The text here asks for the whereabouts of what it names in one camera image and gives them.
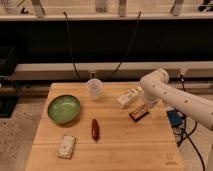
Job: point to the black and orange eraser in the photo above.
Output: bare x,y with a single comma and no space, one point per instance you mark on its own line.
139,113

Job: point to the clear plastic cup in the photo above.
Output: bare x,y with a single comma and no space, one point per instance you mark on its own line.
94,87

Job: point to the green ceramic bowl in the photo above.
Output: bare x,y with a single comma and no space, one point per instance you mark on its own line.
64,109

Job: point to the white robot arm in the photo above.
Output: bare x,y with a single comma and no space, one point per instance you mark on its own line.
155,86

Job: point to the blue connector box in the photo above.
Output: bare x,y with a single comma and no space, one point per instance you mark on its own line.
174,118

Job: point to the black equipment at left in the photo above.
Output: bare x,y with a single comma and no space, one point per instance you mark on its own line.
8,63

